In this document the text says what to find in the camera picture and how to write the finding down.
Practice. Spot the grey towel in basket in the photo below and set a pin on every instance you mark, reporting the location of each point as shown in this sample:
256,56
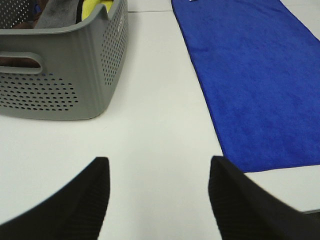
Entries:
59,14

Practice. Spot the yellow towel in basket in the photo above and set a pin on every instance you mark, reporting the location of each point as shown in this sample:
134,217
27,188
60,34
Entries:
87,7

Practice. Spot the blue towel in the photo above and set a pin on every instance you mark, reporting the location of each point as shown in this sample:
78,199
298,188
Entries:
259,70

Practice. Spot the grey perforated laundry basket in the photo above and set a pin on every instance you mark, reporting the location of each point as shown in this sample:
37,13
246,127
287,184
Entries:
78,66

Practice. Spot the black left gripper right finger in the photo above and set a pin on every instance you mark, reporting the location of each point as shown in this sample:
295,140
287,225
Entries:
245,211

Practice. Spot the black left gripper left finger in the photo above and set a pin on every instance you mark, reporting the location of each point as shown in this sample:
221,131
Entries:
75,212

